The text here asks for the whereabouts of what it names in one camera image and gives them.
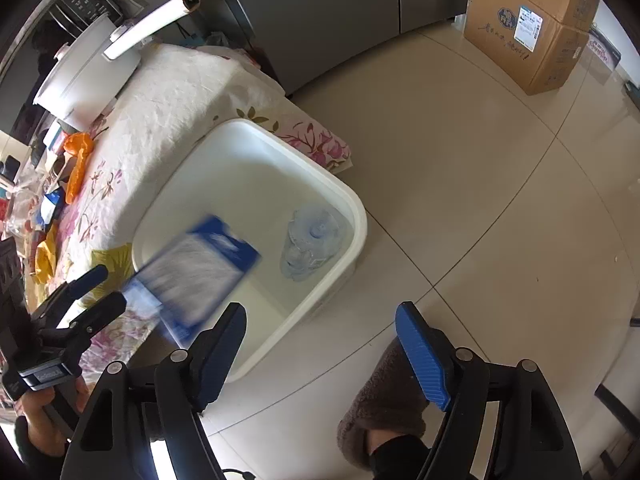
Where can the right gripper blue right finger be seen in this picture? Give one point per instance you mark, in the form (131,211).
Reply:
(428,352)

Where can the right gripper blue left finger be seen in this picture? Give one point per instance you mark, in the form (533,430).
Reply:
(212,355)

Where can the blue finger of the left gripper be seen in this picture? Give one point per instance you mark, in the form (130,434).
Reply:
(53,309)
(76,338)

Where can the blue white snack packet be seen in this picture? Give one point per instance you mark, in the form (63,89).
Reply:
(187,281)

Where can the long orange peel strip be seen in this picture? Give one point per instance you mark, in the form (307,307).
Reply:
(80,146)

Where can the white plastic trash bin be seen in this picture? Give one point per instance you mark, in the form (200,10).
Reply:
(255,182)

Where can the brown fuzzy slipper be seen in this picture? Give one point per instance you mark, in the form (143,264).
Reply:
(390,404)

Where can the floral tablecloth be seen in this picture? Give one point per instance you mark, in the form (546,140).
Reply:
(174,99)

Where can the crushed clear plastic bottle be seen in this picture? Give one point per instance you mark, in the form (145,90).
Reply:
(315,234)

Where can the white electric cooking pot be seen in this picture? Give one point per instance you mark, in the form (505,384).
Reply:
(90,72)

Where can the black microwave oven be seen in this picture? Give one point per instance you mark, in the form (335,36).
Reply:
(74,16)

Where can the lower cardboard box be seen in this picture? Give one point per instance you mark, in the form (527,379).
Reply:
(535,50)

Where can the grey refrigerator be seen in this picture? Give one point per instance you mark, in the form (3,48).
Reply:
(296,41)

